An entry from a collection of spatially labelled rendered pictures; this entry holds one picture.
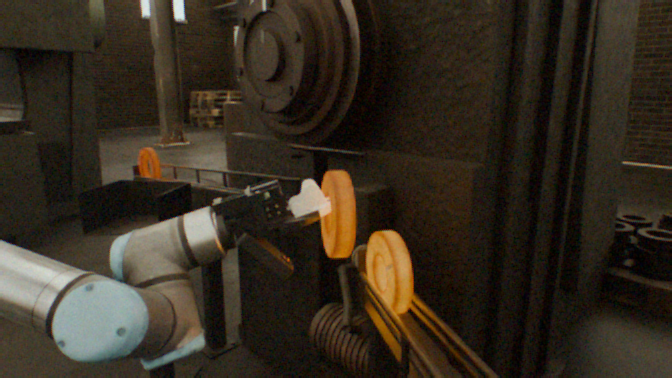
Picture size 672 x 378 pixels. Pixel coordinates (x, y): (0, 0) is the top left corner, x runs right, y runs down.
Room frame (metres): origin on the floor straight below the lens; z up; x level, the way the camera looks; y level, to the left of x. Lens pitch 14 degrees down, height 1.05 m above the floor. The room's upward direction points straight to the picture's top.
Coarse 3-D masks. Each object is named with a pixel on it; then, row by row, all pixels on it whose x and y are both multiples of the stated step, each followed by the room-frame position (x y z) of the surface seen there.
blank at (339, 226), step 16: (336, 176) 0.71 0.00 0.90; (336, 192) 0.68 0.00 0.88; (352, 192) 0.69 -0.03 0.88; (336, 208) 0.67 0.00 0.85; (352, 208) 0.67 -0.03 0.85; (336, 224) 0.66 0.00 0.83; (352, 224) 0.66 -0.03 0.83; (336, 240) 0.66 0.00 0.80; (352, 240) 0.67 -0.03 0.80; (336, 256) 0.69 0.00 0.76
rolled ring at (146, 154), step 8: (144, 152) 1.97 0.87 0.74; (152, 152) 1.94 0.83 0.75; (144, 160) 2.02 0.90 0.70; (152, 160) 1.91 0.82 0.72; (144, 168) 2.02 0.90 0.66; (152, 168) 1.91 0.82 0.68; (160, 168) 1.92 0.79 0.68; (144, 176) 2.00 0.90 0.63; (152, 176) 1.92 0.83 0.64; (160, 176) 1.92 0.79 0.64
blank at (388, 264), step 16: (384, 240) 0.73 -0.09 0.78; (400, 240) 0.73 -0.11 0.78; (368, 256) 0.81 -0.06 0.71; (384, 256) 0.73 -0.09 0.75; (400, 256) 0.70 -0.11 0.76; (368, 272) 0.80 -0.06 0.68; (384, 272) 0.78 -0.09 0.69; (400, 272) 0.68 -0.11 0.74; (384, 288) 0.75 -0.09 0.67; (400, 288) 0.68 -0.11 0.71; (400, 304) 0.68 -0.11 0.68
